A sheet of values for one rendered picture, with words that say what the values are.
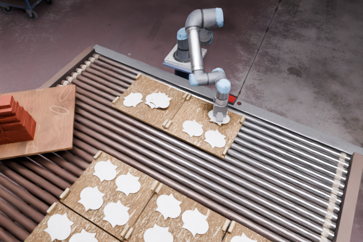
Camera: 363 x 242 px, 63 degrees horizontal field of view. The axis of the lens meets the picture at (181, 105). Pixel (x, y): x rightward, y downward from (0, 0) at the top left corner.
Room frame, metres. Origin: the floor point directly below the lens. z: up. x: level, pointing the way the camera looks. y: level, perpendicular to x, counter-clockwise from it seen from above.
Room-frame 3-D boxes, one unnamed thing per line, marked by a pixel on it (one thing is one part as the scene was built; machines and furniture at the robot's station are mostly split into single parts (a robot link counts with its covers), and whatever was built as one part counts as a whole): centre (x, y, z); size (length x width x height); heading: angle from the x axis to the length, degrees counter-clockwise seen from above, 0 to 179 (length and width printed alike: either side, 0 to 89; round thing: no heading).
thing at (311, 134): (1.43, -0.18, 0.89); 2.08 x 0.08 x 0.06; 61
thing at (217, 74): (1.28, -0.21, 1.20); 0.11 x 0.11 x 0.08; 7
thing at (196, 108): (1.13, -0.15, 0.93); 0.41 x 0.35 x 0.02; 61
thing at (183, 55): (1.85, -0.02, 0.95); 0.15 x 0.15 x 0.10
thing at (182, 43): (1.86, -0.03, 1.06); 0.13 x 0.12 x 0.14; 97
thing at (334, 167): (1.28, -0.10, 0.90); 1.95 x 0.05 x 0.05; 61
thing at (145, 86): (1.34, 0.21, 0.93); 0.41 x 0.35 x 0.02; 61
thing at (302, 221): (0.93, 0.10, 0.90); 1.95 x 0.05 x 0.05; 61
